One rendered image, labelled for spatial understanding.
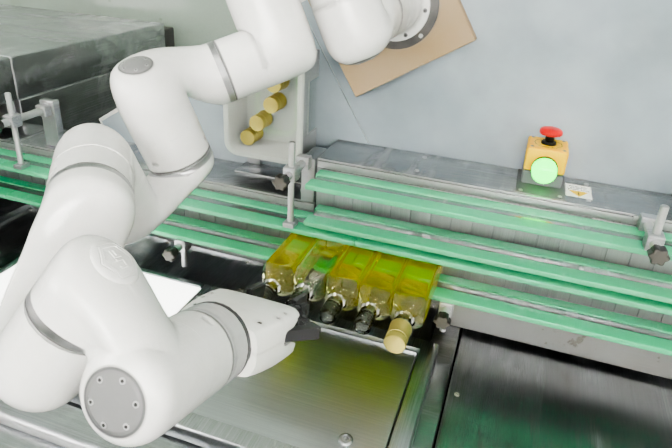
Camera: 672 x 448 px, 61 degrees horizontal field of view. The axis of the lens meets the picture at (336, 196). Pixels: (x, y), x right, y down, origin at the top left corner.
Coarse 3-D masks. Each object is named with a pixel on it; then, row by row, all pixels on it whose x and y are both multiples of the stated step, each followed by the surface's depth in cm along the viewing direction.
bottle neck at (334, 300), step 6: (330, 294) 95; (336, 294) 94; (330, 300) 92; (336, 300) 93; (342, 300) 94; (324, 306) 91; (330, 306) 91; (336, 306) 92; (342, 306) 93; (324, 312) 92; (330, 312) 90; (336, 312) 91; (324, 318) 92; (330, 318) 92; (336, 318) 91; (330, 324) 91
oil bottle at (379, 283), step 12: (372, 264) 101; (384, 264) 101; (396, 264) 101; (372, 276) 97; (384, 276) 98; (396, 276) 98; (360, 288) 95; (372, 288) 94; (384, 288) 94; (360, 300) 94; (372, 300) 93; (384, 300) 93; (384, 312) 94
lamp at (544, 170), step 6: (534, 162) 101; (540, 162) 100; (546, 162) 99; (552, 162) 100; (534, 168) 100; (540, 168) 100; (546, 168) 99; (552, 168) 99; (534, 174) 100; (540, 174) 100; (546, 174) 99; (552, 174) 99; (540, 180) 100; (546, 180) 100; (552, 180) 100
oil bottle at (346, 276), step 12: (348, 252) 104; (360, 252) 104; (372, 252) 104; (336, 264) 100; (348, 264) 100; (360, 264) 100; (336, 276) 96; (348, 276) 97; (360, 276) 97; (336, 288) 94; (348, 288) 94; (324, 300) 97; (348, 300) 95
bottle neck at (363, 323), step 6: (366, 306) 92; (372, 306) 92; (360, 312) 91; (366, 312) 90; (372, 312) 91; (378, 312) 93; (360, 318) 89; (366, 318) 89; (372, 318) 90; (354, 324) 89; (360, 324) 91; (366, 324) 89; (372, 324) 90; (360, 330) 90; (366, 330) 90
